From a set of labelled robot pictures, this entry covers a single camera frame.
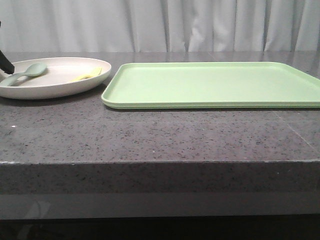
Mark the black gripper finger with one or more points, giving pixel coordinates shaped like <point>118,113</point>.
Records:
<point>6,65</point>

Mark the pale green spoon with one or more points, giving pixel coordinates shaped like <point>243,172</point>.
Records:
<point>33,70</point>

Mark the beige round plate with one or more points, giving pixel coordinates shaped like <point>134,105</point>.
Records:
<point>56,82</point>

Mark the light green tray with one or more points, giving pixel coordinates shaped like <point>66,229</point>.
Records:
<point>211,85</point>

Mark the yellow plastic fork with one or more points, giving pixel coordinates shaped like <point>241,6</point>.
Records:
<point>94,73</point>

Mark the white curtain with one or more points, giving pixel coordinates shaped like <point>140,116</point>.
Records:
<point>159,25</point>

